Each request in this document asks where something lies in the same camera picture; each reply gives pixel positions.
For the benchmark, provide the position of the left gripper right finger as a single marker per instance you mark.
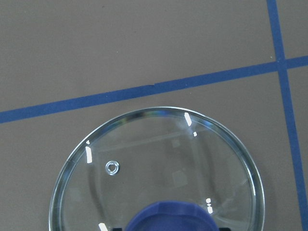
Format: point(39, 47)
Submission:
point(223, 229)

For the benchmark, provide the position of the glass lid with blue knob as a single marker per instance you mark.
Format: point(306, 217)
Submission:
point(159, 169)

